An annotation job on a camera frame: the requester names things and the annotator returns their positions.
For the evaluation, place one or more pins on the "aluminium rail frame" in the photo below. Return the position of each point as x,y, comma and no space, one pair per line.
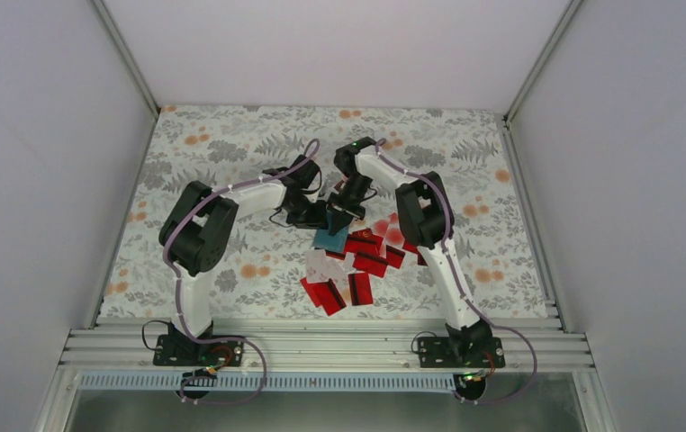
332,345

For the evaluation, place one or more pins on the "teal leather card holder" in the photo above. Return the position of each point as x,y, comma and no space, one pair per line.
332,242

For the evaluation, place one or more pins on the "red card centre pile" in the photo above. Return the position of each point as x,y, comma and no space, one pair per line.
373,265

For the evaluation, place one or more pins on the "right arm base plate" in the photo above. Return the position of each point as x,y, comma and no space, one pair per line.
438,352

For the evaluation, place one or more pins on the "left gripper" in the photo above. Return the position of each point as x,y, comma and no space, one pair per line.
316,222

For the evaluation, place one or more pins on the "red card front middle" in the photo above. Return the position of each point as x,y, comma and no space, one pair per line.
360,290

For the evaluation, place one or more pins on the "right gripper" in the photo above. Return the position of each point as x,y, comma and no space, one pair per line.
333,204

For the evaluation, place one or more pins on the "white april card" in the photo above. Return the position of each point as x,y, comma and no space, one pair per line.
320,268

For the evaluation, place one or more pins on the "red card pile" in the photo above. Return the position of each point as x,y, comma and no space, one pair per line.
373,265
363,242

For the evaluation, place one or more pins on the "red card top pile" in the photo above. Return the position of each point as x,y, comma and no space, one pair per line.
363,242

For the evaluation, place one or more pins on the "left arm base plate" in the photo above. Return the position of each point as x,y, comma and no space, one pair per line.
171,351

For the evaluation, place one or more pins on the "floral table mat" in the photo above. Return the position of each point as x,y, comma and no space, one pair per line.
260,274

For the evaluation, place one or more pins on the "red card front left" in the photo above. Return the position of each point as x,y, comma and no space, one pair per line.
325,295

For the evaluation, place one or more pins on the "white card red dot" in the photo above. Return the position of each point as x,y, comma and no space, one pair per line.
389,229

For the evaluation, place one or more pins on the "red card right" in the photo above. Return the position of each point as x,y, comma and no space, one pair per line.
408,247

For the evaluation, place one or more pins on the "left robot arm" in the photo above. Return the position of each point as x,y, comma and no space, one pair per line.
197,231

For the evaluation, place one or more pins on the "perforated cable tray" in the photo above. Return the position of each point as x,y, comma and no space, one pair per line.
274,382

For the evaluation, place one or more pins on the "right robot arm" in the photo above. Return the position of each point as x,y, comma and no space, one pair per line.
426,222

